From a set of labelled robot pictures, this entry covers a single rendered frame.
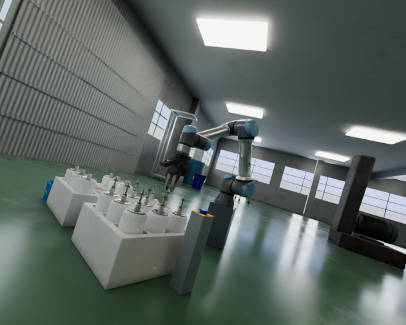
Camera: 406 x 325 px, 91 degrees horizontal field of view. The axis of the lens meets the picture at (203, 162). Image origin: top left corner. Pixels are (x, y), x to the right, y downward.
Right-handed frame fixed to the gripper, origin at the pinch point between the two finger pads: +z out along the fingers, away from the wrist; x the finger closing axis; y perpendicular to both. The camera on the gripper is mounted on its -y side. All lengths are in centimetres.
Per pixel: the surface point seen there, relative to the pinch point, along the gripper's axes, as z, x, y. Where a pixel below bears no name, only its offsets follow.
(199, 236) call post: 11.5, -32.8, -5.5
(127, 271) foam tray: 28.9, -20.2, -24.0
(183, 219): 10.4, -16.7, 0.1
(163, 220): 11.3, -16.9, -11.7
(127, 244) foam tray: 18.7, -20.3, -27.6
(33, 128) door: -5, 270, -26
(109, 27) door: -202, 294, 23
